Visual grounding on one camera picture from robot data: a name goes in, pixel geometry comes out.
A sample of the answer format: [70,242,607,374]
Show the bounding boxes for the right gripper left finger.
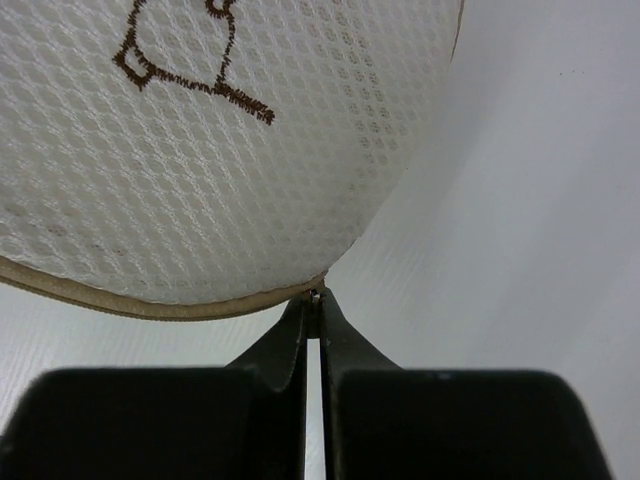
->
[1,299,308,479]

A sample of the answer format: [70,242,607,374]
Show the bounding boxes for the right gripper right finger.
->
[317,292,611,479]

